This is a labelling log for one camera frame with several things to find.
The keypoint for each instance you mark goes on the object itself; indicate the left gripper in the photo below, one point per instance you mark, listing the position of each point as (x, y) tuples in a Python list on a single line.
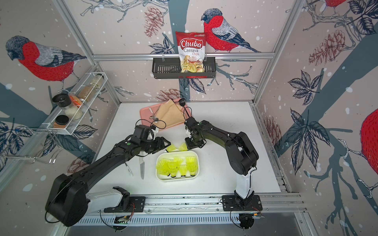
[(160, 145)]

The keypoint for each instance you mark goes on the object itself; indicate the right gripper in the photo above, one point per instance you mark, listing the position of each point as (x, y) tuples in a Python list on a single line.
[(190, 147)]

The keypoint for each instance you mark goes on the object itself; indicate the white storage box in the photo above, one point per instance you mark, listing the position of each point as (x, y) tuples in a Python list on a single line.
[(170, 156)]

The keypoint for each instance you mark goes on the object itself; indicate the yellow shuttlecock two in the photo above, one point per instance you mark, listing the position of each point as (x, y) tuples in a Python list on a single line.
[(192, 165)]

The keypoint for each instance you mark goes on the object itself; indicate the yellow shuttlecock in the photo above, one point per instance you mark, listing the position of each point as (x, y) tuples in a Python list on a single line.
[(162, 167)]

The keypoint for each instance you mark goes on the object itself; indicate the yellow shuttlecock five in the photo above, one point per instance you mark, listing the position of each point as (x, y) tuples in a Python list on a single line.
[(173, 170)]

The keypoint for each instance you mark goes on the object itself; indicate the yellow shuttlecock four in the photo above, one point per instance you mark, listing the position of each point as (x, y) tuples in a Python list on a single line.
[(178, 161)]

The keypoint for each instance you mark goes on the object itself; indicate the yellow shuttlecock three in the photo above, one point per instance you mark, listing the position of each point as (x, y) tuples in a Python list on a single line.
[(183, 169)]

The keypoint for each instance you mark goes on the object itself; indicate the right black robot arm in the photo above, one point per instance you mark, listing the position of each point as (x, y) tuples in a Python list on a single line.
[(242, 155)]

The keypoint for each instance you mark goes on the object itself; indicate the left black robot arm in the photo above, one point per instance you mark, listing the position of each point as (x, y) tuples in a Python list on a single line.
[(68, 201)]

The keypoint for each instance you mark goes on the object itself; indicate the yellow shuttlecock seven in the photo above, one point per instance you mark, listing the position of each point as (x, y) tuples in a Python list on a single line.
[(183, 147)]

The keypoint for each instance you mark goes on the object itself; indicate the yellow shuttlecock eight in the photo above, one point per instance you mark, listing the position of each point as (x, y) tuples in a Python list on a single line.
[(171, 148)]

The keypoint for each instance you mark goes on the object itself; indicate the kitchen knife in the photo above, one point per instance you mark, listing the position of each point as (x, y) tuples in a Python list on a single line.
[(142, 167)]

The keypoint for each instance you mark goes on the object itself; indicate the pink plastic tray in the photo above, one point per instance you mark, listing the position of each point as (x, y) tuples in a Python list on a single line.
[(145, 113)]

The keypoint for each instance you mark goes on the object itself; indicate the white pen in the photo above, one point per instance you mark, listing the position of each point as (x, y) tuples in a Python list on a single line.
[(129, 169)]

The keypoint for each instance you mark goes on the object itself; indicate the yellow cloth napkin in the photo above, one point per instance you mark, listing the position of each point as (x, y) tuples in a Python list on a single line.
[(169, 114)]

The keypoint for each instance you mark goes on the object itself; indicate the black ladle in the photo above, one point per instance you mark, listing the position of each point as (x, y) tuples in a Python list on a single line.
[(186, 113)]

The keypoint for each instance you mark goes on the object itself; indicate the tall spice bottle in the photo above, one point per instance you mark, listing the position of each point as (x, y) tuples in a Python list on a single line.
[(88, 92)]

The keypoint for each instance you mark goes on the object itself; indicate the chuba cassava chips bag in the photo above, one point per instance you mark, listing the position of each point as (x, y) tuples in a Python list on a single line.
[(191, 50)]

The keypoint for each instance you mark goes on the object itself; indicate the small orange spice jar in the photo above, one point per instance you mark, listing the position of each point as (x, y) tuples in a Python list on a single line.
[(61, 122)]

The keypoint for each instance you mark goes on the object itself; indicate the black lid spice jar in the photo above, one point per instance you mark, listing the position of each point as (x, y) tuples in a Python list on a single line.
[(64, 101)]

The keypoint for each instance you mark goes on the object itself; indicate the white handled spoon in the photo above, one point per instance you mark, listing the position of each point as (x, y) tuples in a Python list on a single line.
[(153, 114)]

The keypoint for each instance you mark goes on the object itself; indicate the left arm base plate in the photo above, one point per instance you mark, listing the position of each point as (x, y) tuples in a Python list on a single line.
[(129, 205)]

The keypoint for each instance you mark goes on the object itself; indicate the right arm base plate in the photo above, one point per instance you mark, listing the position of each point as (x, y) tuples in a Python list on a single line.
[(235, 203)]

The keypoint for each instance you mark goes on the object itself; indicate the clear wall shelf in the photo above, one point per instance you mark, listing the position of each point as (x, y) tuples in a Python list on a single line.
[(83, 106)]

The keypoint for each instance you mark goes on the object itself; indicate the wire hook rack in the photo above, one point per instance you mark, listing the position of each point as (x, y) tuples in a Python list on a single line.
[(30, 145)]

